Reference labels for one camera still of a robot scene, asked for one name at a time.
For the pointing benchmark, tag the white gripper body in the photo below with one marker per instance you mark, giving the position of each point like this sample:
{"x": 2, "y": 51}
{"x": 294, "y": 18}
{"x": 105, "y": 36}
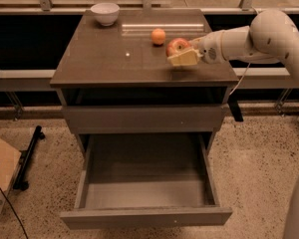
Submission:
{"x": 208, "y": 49}

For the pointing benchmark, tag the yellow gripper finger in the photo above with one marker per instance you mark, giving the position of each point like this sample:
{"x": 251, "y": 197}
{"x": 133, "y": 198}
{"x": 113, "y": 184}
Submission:
{"x": 187, "y": 57}

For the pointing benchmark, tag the red apple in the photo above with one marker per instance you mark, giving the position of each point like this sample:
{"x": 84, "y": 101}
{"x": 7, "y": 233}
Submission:
{"x": 176, "y": 45}

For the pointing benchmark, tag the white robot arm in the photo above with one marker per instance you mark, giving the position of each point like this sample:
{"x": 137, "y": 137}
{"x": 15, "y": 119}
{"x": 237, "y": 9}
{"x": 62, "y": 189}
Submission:
{"x": 270, "y": 38}

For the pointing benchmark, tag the closed grey top drawer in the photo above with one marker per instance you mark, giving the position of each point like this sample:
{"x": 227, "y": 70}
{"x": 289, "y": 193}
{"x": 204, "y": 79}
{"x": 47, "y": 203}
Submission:
{"x": 83, "y": 120}

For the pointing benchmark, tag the grey drawer cabinet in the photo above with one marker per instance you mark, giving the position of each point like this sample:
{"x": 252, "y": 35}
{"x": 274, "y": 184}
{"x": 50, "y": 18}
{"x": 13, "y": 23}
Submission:
{"x": 119, "y": 66}

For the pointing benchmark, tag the open grey middle drawer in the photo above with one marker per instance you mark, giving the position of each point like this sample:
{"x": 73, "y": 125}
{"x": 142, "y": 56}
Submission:
{"x": 146, "y": 180}

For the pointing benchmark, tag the orange fruit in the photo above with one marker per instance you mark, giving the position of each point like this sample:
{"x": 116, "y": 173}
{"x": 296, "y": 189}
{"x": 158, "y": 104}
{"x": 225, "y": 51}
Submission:
{"x": 157, "y": 36}

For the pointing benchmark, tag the metal window railing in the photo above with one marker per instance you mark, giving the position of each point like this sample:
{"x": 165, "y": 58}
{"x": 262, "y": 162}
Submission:
{"x": 39, "y": 80}

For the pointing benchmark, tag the white ceramic bowl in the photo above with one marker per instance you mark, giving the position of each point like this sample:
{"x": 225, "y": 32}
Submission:
{"x": 106, "y": 14}

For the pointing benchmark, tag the black metal stand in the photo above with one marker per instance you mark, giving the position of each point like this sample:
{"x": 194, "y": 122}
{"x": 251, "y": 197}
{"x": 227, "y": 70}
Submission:
{"x": 24, "y": 161}

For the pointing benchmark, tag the cardboard box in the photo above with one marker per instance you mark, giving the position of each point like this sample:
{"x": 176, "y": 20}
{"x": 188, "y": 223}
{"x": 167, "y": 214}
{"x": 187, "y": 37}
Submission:
{"x": 9, "y": 162}

